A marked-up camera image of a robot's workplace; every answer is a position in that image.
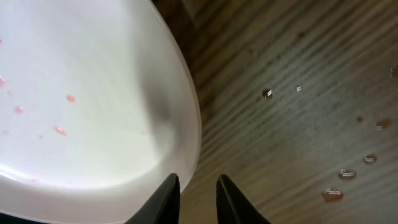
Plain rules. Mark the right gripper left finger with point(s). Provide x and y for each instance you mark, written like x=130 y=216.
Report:
x=163 y=206

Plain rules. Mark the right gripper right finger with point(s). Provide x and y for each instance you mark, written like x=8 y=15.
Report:
x=233 y=207

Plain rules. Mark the white plate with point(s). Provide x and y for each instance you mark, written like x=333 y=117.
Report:
x=98 y=107

